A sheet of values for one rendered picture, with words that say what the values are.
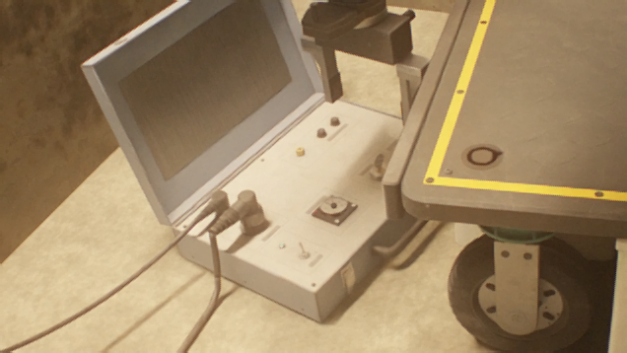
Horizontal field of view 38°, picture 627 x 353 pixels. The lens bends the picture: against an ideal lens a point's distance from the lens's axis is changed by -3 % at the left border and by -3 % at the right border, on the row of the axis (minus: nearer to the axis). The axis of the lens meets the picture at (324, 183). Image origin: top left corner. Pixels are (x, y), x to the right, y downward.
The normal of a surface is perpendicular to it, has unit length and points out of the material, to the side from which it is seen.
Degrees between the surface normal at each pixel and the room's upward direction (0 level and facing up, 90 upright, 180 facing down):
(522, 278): 90
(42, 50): 90
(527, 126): 0
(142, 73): 75
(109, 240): 0
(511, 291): 90
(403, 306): 0
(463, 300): 90
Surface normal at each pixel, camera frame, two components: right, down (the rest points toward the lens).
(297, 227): -0.14, -0.77
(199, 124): 0.72, 0.08
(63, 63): 0.88, 0.18
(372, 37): -0.61, 0.56
